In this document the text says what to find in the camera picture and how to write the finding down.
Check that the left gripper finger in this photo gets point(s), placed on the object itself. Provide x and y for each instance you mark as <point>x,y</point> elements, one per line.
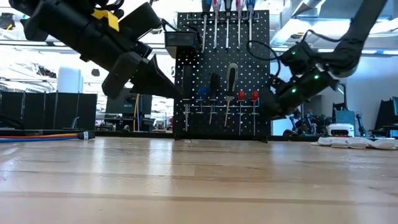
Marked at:
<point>152,81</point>

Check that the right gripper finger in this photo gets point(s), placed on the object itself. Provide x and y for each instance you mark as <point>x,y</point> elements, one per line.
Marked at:
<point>272,105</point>

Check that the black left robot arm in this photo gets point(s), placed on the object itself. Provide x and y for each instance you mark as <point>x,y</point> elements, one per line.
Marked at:
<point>62,28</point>

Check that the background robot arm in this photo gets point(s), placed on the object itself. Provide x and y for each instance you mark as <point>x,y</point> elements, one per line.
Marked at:
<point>306,123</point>

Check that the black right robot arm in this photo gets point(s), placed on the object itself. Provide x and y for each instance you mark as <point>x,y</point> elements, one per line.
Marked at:
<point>351,40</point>

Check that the black computer monitor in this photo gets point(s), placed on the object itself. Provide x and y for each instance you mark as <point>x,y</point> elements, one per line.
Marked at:
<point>121,104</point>

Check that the black metal pegboard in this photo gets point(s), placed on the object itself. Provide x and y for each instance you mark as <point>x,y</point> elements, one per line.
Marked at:
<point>258,62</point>

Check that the black pegboard bin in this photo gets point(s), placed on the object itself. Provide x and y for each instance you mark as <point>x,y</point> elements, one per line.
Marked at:
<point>180,43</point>

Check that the light blue box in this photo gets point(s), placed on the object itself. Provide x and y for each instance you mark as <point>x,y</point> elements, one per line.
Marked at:
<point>345,117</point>

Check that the white cylindrical column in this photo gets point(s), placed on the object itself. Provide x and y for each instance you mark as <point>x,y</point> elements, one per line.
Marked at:
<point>70,81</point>

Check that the white box device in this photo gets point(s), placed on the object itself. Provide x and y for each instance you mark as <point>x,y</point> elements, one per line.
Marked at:
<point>340,130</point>

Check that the white work glove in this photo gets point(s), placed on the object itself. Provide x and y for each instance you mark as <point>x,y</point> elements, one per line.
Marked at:
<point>357,143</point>

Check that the black partition panels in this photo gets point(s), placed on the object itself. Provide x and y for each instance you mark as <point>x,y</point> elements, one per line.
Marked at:
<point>46,110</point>

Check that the black angled monitor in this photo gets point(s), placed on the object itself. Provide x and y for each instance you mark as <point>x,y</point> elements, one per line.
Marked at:
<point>385,115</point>

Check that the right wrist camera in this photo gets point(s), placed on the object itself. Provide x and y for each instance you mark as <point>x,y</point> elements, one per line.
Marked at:
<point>298,56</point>

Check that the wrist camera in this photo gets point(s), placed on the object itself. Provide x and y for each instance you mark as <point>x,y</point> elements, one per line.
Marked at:
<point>141,18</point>
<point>298,56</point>

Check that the black background station frame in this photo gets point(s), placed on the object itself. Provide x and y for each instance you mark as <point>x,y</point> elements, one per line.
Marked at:
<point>343,93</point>

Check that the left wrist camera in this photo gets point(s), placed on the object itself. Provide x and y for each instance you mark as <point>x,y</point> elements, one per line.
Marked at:
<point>141,18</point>

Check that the black aluminium table frame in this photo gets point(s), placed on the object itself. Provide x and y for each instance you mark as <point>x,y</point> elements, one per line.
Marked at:
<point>133,134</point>

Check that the silver ceiling duct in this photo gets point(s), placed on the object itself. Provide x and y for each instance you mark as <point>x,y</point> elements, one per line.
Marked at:
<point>289,28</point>

